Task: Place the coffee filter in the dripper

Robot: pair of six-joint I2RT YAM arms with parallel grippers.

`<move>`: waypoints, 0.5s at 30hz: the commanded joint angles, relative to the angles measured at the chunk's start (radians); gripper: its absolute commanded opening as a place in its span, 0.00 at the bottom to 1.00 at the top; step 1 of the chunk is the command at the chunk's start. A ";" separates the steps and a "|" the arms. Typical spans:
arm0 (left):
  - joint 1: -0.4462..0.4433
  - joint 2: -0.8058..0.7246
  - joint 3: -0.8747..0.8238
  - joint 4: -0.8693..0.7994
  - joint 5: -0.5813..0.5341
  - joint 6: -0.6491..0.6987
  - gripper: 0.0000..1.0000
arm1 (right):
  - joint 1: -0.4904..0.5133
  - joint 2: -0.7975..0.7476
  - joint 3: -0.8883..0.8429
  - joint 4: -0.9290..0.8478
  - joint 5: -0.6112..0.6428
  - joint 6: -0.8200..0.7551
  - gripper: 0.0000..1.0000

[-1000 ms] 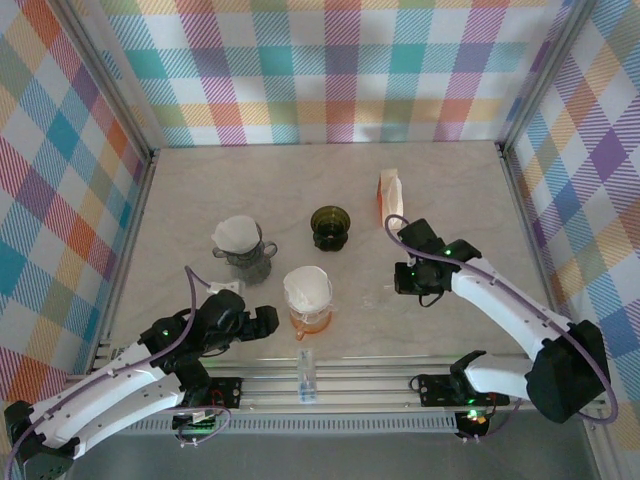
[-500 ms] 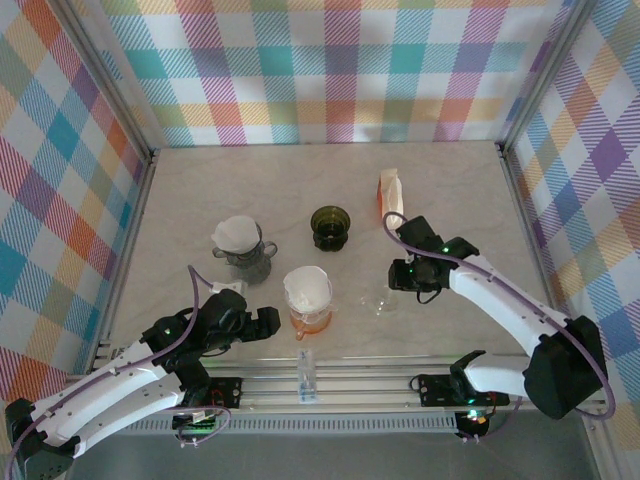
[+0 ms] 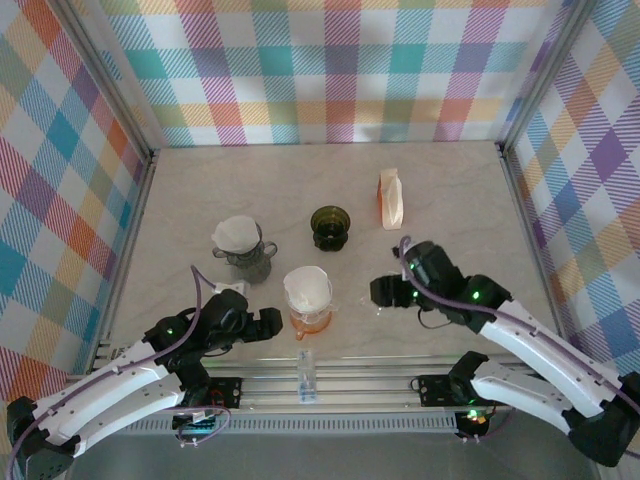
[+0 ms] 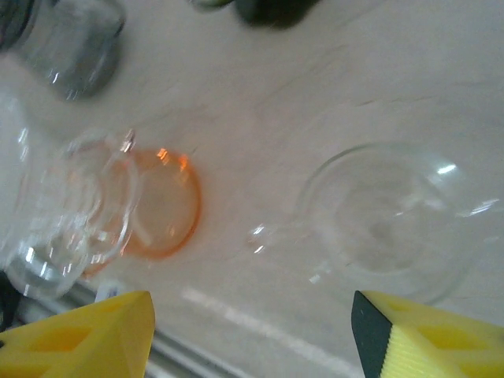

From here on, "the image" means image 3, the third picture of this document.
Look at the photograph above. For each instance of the white paper coffee filter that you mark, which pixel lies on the white paper coffee filter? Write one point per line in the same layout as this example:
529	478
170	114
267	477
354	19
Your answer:
307	290
237	231

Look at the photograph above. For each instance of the green plastic coffee dripper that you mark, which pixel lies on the green plastic coffee dripper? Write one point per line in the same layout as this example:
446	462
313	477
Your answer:
327	220

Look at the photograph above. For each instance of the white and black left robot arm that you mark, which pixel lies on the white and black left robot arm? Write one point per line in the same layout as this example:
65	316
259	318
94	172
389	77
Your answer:
100	395

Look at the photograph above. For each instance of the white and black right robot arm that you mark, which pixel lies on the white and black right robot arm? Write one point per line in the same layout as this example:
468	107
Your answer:
540	350

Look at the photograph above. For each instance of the grey plastic coffee dripper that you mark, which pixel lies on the grey plastic coffee dripper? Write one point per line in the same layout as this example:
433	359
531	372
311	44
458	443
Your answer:
257	260

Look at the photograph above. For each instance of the paper pack of coffee filters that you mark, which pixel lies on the paper pack of coffee filters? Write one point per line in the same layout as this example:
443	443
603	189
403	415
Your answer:
392	200

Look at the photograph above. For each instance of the orange transparent cup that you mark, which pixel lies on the orange transparent cup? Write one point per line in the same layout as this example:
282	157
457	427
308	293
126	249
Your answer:
312	327

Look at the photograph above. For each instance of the small controller board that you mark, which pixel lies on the small controller board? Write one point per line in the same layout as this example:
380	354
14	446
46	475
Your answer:
472	417
195	425

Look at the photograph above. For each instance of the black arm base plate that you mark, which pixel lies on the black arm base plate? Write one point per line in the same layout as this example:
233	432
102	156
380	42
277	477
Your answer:
435	390
230	392

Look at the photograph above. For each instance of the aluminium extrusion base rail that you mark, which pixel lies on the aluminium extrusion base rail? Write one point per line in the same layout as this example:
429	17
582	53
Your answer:
360	387

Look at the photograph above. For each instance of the aluminium side rail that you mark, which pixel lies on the aluminium side rail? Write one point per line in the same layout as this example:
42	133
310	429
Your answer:
527	220
131	240

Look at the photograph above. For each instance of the aluminium frame post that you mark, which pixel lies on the aluminium frame post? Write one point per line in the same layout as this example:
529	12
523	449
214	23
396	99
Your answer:
107	75
542	75

